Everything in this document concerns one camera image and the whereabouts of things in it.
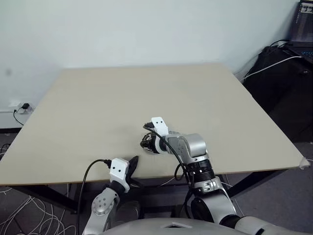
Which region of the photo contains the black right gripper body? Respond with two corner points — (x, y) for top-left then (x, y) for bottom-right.
(150, 134), (161, 154)

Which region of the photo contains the round motor housing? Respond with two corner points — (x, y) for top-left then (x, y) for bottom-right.
(139, 133), (154, 153)

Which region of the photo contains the silver robot torso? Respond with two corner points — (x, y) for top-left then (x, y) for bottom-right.
(104, 216), (313, 235)

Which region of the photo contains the large black bag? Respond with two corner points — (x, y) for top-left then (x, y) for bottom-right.
(242, 45), (313, 142)

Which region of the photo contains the black open laptop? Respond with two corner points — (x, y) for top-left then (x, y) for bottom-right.
(286, 1), (313, 64)

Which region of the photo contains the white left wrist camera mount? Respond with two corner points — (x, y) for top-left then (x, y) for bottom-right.
(109, 158), (130, 194)

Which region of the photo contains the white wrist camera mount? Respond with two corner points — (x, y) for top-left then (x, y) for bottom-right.
(151, 117), (170, 154)
(109, 158), (130, 194)

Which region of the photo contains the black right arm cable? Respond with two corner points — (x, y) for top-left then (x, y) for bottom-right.
(142, 123), (196, 218)

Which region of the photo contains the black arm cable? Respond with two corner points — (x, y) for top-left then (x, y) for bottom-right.
(142, 123), (196, 218)
(77, 159), (113, 235)

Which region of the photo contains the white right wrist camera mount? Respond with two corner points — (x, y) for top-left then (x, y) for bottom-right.
(151, 117), (170, 154)

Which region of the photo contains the white cable under table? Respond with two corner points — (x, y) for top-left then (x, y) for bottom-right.
(136, 177), (186, 188)

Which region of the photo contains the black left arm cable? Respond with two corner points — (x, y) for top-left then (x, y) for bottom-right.
(77, 159), (113, 235)

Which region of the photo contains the white floor cable tangle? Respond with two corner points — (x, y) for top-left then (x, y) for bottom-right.
(0, 143), (81, 235)

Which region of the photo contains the black metal table frame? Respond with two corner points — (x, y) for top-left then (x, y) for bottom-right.
(0, 168), (289, 215)

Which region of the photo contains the black adapter cord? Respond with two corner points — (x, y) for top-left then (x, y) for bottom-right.
(13, 109), (24, 125)

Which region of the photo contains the white wall power strip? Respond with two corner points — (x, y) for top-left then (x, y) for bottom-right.
(9, 101), (35, 115)

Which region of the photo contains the white cable over bag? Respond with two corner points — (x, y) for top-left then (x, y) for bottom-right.
(243, 55), (303, 79)

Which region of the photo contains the black laptop cable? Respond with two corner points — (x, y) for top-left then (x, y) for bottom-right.
(270, 40), (294, 49)

